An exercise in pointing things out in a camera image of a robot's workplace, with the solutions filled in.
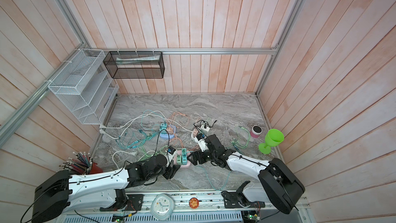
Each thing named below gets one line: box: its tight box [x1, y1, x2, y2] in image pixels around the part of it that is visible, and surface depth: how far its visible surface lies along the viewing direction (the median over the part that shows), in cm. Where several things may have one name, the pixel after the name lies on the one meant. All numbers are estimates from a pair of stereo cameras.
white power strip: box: [200, 124, 211, 132], surface depth 93 cm
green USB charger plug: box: [176, 153, 183, 166], surface depth 81 cm
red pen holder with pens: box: [56, 151, 104, 175], surface depth 74 cm
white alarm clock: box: [150, 193, 175, 221], surface depth 71 cm
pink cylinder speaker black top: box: [250, 124, 263, 139], surface depth 95 cm
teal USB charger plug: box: [181, 147, 188, 166], surface depth 82 cm
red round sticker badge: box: [188, 197, 200, 210], surface depth 75 cm
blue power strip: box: [159, 124, 177, 141], surface depth 97 cm
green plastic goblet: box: [258, 128, 285, 155], surface depth 83 cm
